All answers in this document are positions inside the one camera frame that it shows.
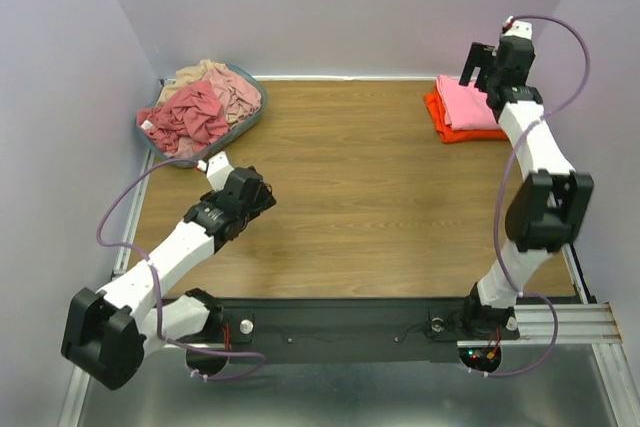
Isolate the light pink t shirt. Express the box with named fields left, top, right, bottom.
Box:
left=436, top=75, right=501, bottom=131

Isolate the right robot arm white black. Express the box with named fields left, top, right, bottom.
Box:
left=459, top=34, right=594, bottom=337

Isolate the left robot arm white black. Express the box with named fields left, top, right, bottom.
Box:
left=61, top=166, right=276, bottom=390

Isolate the grey laundry basket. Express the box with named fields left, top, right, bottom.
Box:
left=135, top=64, right=267, bottom=168

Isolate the folded orange t shirt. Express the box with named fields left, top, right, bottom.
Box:
left=424, top=90, right=508, bottom=144

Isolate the dark pink crumpled shirt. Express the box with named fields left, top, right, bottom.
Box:
left=136, top=81, right=230, bottom=157

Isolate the pale pink crumpled shirt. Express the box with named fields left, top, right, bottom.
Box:
left=203, top=67, right=262, bottom=127

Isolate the beige crumpled shirt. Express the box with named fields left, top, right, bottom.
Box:
left=156, top=59, right=229, bottom=107

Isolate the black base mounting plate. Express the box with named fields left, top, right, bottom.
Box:
left=188, top=297, right=519, bottom=364

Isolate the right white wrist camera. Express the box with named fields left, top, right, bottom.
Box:
left=500, top=16, right=533, bottom=41

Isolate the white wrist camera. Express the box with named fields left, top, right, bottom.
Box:
left=196, top=151, right=234, bottom=191
left=500, top=16, right=533, bottom=41

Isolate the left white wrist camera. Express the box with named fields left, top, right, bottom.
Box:
left=196, top=151, right=234, bottom=191

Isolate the aluminium frame rail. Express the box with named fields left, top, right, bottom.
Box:
left=515, top=304, right=622, bottom=346

